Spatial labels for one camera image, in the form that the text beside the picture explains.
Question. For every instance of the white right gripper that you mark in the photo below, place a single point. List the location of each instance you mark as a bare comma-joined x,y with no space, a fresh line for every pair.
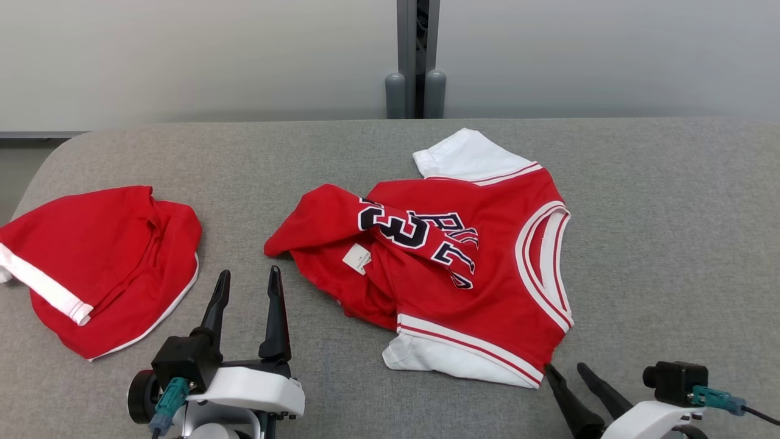
652,421

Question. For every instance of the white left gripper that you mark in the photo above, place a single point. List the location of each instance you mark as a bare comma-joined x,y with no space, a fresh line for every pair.
256,387

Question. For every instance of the red white basketball shorts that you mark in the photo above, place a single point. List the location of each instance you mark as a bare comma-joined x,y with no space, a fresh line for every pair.
103,262

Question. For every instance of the red white basketball jersey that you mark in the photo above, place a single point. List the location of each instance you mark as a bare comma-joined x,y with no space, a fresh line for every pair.
499,274

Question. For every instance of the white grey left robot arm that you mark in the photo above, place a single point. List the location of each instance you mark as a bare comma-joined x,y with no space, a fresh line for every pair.
141,396

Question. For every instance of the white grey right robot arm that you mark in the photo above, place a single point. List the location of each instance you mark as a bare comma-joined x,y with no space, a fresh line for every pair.
691,431

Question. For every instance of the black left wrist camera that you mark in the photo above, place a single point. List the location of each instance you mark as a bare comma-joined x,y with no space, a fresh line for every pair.
183,360

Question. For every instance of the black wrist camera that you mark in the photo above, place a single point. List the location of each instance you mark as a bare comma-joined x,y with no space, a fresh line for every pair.
676,383
183,360

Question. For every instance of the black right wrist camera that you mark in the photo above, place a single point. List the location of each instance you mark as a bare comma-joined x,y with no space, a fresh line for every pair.
676,383

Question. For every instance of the grey cylindrical post foot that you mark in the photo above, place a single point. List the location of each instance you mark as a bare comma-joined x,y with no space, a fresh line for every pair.
435,94
395,97

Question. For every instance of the grey wall baseboard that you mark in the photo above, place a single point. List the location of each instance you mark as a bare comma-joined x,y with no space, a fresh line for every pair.
42,135

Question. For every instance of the grey partition post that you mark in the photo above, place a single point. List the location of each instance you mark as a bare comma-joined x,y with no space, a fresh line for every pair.
405,49

